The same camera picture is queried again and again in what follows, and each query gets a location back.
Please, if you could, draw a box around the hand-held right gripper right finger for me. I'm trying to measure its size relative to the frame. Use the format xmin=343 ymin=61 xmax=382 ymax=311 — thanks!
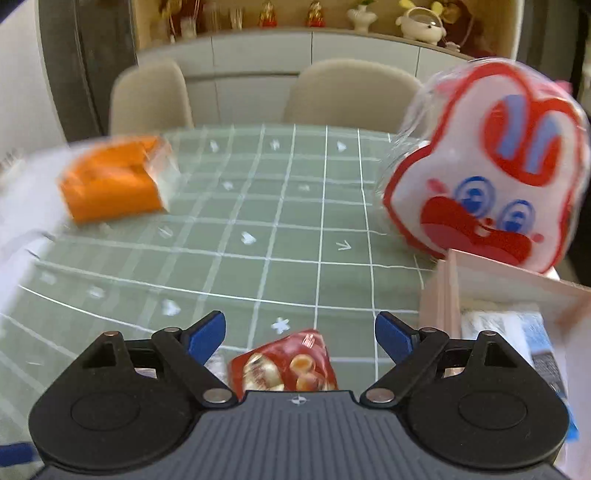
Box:
xmin=360 ymin=311 xmax=514 ymax=408

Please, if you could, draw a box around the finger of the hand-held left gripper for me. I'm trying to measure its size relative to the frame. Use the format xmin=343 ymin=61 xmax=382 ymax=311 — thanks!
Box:
xmin=0 ymin=441 xmax=36 ymax=463

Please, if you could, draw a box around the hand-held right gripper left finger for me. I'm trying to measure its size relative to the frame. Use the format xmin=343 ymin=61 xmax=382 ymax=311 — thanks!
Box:
xmin=81 ymin=310 xmax=235 ymax=408

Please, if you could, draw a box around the small red nut packet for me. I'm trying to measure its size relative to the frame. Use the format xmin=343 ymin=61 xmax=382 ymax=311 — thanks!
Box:
xmin=228 ymin=329 xmax=341 ymax=403

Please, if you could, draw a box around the pink cardboard box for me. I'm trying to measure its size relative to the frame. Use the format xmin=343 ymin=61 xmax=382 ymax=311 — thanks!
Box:
xmin=417 ymin=248 xmax=591 ymax=446

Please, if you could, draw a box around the large blue snack packet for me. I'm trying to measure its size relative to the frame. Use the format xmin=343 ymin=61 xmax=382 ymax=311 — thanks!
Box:
xmin=521 ymin=308 xmax=581 ymax=441

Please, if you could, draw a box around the green checked tablecloth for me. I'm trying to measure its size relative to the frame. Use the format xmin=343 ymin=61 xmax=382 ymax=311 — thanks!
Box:
xmin=0 ymin=124 xmax=438 ymax=446

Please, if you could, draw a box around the white red bunny-shaped bag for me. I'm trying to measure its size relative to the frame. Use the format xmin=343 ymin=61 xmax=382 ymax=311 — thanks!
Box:
xmin=379 ymin=56 xmax=591 ymax=274

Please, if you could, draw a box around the orange tissue pack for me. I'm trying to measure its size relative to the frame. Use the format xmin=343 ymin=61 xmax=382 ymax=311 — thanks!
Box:
xmin=57 ymin=135 xmax=182 ymax=225

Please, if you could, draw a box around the beige chair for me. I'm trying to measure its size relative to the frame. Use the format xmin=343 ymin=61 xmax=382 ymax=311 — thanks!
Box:
xmin=108 ymin=59 xmax=195 ymax=140
xmin=281 ymin=58 xmax=424 ymax=136

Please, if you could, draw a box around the grey sideboard cabinet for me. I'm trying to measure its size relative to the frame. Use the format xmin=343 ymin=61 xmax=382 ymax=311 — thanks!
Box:
xmin=135 ymin=27 xmax=482 ymax=126

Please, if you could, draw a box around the white bunny figure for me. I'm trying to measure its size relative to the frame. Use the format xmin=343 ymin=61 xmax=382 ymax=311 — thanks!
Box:
xmin=396 ymin=0 xmax=448 ymax=45

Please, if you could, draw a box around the white vase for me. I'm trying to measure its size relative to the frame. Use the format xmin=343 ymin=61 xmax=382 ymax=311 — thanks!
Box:
xmin=346 ymin=0 xmax=378 ymax=34

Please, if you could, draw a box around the dark red plush toy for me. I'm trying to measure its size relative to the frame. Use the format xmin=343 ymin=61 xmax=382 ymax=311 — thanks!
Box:
xmin=444 ymin=0 xmax=491 ymax=52

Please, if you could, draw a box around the red gold figurine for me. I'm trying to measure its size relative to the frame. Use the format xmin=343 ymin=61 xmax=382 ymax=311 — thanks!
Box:
xmin=257 ymin=0 xmax=279 ymax=28
xmin=305 ymin=0 xmax=327 ymax=28

